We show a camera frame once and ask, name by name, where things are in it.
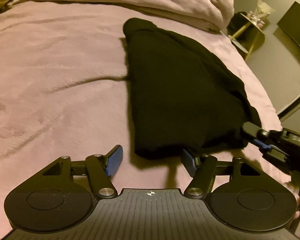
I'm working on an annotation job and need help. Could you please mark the round side table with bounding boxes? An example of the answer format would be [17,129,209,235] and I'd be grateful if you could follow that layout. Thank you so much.
[228,14,266,61]

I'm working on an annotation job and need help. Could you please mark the wall television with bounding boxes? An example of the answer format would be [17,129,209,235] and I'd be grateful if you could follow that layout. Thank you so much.
[277,1,300,48]

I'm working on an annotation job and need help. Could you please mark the black garment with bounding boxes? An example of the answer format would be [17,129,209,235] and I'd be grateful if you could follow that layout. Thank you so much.
[123,18,261,160]

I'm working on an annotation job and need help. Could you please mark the white paper bouquet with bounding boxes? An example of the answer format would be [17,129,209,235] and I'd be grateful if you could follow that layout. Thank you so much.
[254,0,275,19]

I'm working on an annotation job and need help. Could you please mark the dark clothes on side table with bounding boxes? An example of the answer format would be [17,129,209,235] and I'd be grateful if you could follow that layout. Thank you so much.
[227,11,248,35]

